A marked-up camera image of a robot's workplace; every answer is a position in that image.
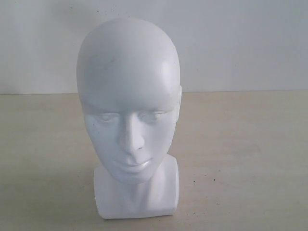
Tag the white mannequin head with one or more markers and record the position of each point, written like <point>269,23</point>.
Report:
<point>128,82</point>

